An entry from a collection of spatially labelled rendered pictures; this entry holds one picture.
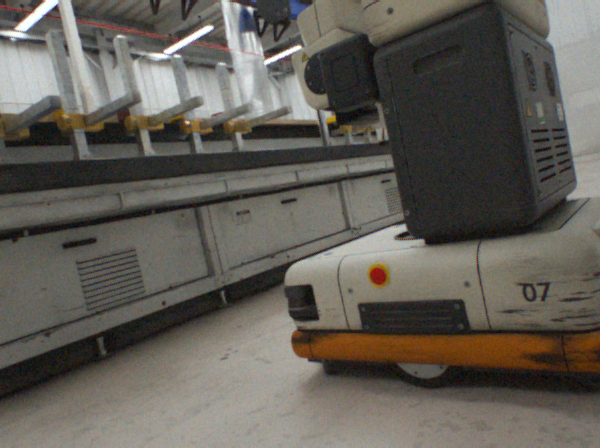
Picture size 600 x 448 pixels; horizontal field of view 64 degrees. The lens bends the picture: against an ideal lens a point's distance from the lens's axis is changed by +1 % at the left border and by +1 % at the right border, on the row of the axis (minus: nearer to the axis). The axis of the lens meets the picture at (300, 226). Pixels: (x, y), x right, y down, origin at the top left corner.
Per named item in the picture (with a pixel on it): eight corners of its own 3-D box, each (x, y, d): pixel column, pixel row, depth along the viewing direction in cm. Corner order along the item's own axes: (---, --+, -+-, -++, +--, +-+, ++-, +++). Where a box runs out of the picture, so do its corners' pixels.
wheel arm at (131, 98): (143, 104, 145) (140, 90, 145) (134, 103, 142) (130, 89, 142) (72, 139, 172) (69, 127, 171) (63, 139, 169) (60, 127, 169)
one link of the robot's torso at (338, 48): (429, 121, 125) (411, 26, 124) (380, 121, 103) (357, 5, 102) (344, 145, 142) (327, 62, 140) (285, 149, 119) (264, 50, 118)
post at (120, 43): (155, 164, 180) (125, 35, 177) (147, 164, 177) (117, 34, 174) (150, 166, 182) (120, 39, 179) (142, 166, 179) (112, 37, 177)
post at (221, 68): (248, 167, 219) (225, 62, 217) (242, 167, 217) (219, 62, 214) (242, 168, 222) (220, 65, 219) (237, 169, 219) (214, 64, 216)
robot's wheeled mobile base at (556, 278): (639, 283, 124) (622, 188, 123) (625, 390, 74) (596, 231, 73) (401, 294, 165) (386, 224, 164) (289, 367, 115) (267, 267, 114)
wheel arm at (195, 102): (205, 107, 165) (203, 94, 164) (198, 106, 162) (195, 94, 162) (133, 138, 191) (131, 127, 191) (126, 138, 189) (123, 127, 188)
